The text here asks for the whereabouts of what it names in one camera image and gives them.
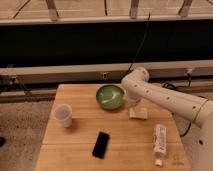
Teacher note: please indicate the green ceramic bowl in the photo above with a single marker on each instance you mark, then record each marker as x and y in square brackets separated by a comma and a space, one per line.
[110, 97]

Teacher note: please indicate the black smartphone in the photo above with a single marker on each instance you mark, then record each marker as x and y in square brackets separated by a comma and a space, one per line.
[100, 145]

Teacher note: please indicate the white tube with cap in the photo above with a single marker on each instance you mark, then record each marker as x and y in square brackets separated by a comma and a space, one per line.
[160, 143]

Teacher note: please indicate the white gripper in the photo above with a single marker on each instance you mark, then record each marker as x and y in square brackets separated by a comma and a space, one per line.
[132, 101]

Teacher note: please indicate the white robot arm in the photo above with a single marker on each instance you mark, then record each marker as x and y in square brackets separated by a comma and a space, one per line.
[195, 109]

